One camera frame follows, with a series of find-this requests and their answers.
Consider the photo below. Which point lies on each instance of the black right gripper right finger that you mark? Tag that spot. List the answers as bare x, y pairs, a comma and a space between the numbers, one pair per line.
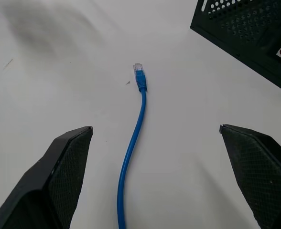
262, 171

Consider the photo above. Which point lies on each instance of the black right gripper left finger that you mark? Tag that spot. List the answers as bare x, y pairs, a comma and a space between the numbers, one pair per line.
49, 181

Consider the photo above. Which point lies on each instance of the black perforated computer case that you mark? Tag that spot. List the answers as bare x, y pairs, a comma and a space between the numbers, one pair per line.
248, 28

